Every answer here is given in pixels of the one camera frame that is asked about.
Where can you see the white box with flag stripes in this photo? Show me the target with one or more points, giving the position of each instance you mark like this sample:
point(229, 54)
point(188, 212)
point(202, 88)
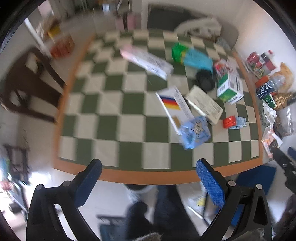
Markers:
point(175, 107)

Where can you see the blue floor mat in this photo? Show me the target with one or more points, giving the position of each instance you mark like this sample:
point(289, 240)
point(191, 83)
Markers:
point(263, 175)

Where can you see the red white snack packet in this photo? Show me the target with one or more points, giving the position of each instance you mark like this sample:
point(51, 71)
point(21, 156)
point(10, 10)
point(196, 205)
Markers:
point(224, 66)

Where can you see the green white carton box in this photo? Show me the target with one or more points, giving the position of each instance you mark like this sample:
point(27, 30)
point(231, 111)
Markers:
point(230, 89)

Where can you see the black round lid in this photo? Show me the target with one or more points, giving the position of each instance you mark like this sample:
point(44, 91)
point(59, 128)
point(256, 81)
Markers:
point(204, 80)

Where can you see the right dark trouser leg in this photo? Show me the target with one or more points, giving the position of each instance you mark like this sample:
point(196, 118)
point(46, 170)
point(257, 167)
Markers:
point(171, 220)

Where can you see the dark trouser leg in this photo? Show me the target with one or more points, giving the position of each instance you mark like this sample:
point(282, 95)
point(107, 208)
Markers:
point(137, 227)
point(171, 220)

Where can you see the white crumpled paper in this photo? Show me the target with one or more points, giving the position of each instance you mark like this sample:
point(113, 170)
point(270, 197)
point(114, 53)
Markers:
point(269, 113)

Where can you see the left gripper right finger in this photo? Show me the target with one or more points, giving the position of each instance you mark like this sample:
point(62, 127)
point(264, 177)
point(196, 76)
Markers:
point(254, 222)

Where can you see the blue label plastic bottle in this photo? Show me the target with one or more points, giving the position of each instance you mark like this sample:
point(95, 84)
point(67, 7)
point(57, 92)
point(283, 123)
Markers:
point(272, 85)

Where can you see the white cloth pile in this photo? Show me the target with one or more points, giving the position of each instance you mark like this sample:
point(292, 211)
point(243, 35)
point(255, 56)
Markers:
point(208, 28)

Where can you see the left dark trouser leg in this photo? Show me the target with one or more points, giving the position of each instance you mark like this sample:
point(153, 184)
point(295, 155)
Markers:
point(137, 227)

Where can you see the red can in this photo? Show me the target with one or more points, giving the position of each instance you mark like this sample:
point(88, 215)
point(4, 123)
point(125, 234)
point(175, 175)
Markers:
point(253, 59)

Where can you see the green white checkered rug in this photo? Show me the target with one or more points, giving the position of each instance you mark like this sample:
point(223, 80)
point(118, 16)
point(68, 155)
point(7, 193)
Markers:
point(110, 111)

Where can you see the white flat paper box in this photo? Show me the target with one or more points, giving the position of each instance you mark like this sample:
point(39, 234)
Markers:
point(204, 105)

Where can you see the dark wooden chair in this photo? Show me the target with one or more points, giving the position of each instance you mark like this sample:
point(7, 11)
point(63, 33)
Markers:
point(21, 83)

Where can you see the long pink white box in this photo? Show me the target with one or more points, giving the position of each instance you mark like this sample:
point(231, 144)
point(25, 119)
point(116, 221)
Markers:
point(146, 60)

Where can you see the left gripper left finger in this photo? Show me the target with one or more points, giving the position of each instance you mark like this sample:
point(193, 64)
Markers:
point(43, 222)

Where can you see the small red blue milk carton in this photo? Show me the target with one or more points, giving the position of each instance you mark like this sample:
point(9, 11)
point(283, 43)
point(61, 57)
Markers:
point(234, 122)

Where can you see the blue crumpled plastic wrapper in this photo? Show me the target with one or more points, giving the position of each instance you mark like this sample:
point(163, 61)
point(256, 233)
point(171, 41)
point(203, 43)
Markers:
point(194, 133)

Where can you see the green blue plastic bag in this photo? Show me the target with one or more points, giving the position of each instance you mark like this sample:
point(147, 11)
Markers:
point(191, 57)

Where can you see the orange white snack bag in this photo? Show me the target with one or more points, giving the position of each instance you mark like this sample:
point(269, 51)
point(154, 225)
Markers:
point(270, 141)

